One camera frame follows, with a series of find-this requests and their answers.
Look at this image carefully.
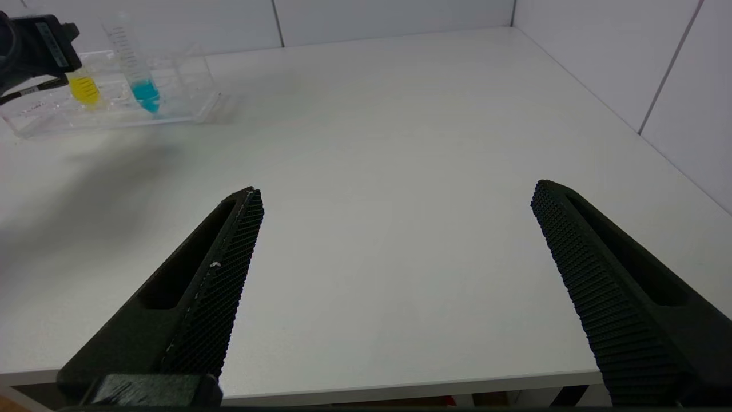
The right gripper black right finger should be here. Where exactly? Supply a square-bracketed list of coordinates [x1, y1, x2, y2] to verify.
[530, 179, 732, 408]

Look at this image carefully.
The test tube with blue pigment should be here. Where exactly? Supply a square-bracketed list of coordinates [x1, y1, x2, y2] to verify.
[101, 12, 162, 114]

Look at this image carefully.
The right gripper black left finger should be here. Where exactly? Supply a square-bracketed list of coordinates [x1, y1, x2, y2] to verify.
[56, 186, 265, 402]

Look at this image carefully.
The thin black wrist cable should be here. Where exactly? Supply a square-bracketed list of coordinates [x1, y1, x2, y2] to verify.
[0, 76, 70, 107]

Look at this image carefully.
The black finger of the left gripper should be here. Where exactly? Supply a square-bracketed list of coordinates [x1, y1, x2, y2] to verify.
[0, 13, 82, 97]

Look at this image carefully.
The clear acrylic test tube rack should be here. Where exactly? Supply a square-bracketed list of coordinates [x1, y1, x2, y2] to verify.
[0, 43, 221, 140]

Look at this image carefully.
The test tube with yellow pigment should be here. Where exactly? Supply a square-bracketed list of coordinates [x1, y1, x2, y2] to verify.
[65, 68, 103, 110]

